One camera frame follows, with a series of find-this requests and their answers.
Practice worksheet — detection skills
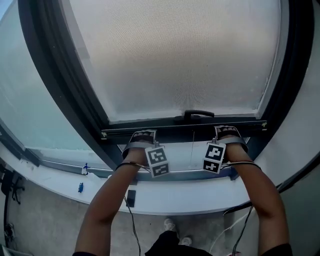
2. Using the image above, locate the person's black clothing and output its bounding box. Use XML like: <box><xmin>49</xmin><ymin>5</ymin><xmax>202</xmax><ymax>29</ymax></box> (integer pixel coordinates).
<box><xmin>72</xmin><ymin>229</ymin><xmax>293</xmax><ymax>256</ymax></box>

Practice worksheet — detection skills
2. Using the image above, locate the person's right hand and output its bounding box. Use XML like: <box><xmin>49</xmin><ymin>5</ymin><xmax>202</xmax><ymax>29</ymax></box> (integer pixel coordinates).
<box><xmin>216</xmin><ymin>126</ymin><xmax>238</xmax><ymax>134</ymax></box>

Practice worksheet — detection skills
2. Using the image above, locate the black office chair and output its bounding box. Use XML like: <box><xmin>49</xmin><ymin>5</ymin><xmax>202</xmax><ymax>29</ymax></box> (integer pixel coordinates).
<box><xmin>0</xmin><ymin>163</ymin><xmax>26</xmax><ymax>206</ymax></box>

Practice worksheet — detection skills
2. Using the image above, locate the person's right forearm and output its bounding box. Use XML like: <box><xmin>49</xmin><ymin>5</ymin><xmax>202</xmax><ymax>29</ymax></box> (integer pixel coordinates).
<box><xmin>223</xmin><ymin>143</ymin><xmax>291</xmax><ymax>253</ymax></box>

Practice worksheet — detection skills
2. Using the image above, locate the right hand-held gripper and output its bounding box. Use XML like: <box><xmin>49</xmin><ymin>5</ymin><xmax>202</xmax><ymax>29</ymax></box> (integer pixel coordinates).
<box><xmin>202</xmin><ymin>124</ymin><xmax>250</xmax><ymax>174</ymax></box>

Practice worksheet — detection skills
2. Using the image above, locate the white spray bottle blue nozzle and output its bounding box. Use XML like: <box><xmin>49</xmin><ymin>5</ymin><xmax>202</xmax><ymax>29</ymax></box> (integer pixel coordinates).
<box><xmin>80</xmin><ymin>162</ymin><xmax>101</xmax><ymax>179</ymax></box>

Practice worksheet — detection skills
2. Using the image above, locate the black window frame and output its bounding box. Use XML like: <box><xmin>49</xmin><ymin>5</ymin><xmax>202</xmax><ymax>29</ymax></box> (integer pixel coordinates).
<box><xmin>0</xmin><ymin>0</ymin><xmax>316</xmax><ymax>182</ymax></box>

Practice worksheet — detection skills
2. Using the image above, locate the blind pull cord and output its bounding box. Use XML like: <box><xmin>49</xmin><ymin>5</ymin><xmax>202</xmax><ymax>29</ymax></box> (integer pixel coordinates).
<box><xmin>188</xmin><ymin>129</ymin><xmax>196</xmax><ymax>171</ymax></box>

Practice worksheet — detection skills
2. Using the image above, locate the black cable bundle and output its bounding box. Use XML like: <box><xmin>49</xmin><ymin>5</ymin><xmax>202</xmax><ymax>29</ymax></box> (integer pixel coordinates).
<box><xmin>3</xmin><ymin>222</ymin><xmax>16</xmax><ymax>243</ymax></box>

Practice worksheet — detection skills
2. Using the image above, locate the person's left forearm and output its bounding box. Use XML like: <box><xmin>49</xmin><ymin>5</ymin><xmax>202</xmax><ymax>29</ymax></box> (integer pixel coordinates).
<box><xmin>74</xmin><ymin>147</ymin><xmax>151</xmax><ymax>256</ymax></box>

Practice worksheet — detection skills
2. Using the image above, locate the black phone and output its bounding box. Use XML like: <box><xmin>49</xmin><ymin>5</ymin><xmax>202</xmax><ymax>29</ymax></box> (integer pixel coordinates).
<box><xmin>126</xmin><ymin>189</ymin><xmax>137</xmax><ymax>208</ymax></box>

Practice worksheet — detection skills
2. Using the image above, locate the black window handle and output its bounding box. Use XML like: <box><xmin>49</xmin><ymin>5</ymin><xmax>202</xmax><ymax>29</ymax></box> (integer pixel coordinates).
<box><xmin>174</xmin><ymin>109</ymin><xmax>215</xmax><ymax>123</ymax></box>

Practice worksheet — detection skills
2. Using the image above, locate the person's right white shoe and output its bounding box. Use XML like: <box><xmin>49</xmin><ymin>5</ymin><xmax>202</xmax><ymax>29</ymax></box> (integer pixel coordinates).
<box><xmin>177</xmin><ymin>236</ymin><xmax>193</xmax><ymax>247</ymax></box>

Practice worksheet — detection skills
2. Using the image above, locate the white floor cable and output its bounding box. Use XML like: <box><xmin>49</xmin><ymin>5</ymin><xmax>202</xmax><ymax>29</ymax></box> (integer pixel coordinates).
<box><xmin>208</xmin><ymin>214</ymin><xmax>252</xmax><ymax>253</ymax></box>

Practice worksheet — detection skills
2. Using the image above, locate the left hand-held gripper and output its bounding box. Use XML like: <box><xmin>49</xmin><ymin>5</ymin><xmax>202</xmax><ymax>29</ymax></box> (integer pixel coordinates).
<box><xmin>121</xmin><ymin>129</ymin><xmax>171</xmax><ymax>178</ymax></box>

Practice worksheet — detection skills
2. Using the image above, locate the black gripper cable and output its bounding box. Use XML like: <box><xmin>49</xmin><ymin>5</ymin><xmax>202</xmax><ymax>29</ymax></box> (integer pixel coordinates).
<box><xmin>221</xmin><ymin>160</ymin><xmax>263</xmax><ymax>256</ymax></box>
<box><xmin>114</xmin><ymin>161</ymin><xmax>151</xmax><ymax>256</ymax></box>

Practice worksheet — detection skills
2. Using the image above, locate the grey metal column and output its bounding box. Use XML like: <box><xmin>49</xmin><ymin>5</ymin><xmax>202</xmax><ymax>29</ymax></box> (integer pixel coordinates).
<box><xmin>274</xmin><ymin>159</ymin><xmax>320</xmax><ymax>256</ymax></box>

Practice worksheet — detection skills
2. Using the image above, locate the grey floor box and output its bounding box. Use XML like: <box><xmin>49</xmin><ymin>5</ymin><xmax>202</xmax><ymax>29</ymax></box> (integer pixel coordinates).
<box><xmin>0</xmin><ymin>244</ymin><xmax>33</xmax><ymax>256</ymax></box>

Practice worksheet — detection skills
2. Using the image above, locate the person's white shoe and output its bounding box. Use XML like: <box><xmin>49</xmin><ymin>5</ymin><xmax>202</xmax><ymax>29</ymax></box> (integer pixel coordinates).
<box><xmin>163</xmin><ymin>218</ymin><xmax>180</xmax><ymax>238</ymax></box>
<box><xmin>177</xmin><ymin>236</ymin><xmax>193</xmax><ymax>247</ymax></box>

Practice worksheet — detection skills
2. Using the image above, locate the person's left white shoe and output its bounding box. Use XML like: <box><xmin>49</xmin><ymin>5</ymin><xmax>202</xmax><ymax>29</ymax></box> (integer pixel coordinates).
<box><xmin>163</xmin><ymin>218</ymin><xmax>180</xmax><ymax>238</ymax></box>

